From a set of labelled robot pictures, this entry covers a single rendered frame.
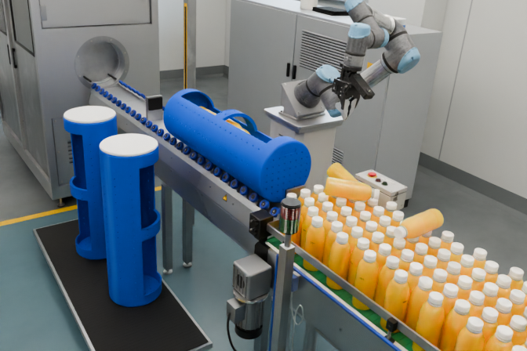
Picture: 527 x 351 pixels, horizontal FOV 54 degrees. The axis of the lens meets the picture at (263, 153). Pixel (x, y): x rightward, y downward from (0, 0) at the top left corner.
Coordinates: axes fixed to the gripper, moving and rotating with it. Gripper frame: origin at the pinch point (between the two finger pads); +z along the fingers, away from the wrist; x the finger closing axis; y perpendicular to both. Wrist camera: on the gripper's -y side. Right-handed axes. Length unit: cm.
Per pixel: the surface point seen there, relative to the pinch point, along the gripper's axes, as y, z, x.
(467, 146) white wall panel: 107, 92, -268
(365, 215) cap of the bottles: -26.2, 27.5, 7.5
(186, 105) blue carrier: 89, 24, 23
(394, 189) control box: -15.6, 26.9, -18.7
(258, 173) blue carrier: 19.1, 29.0, 24.3
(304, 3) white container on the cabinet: 224, -8, -154
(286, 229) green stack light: -30, 21, 47
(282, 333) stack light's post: -31, 64, 43
